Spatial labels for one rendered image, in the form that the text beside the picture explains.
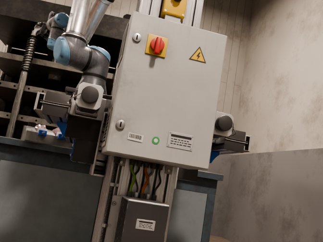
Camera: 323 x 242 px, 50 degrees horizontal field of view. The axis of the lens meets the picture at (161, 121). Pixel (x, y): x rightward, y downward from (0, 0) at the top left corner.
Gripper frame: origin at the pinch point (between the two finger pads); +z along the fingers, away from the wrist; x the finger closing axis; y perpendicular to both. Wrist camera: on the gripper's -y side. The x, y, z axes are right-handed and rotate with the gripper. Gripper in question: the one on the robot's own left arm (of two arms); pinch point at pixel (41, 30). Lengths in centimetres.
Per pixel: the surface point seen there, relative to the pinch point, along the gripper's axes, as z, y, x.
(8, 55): 100, -7, 6
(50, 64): 82, -11, 35
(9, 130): 85, 54, 25
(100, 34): 52, -44, 56
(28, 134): -9, 61, 12
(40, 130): -13, 58, 16
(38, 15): 79, -43, 11
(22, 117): 86, 40, 31
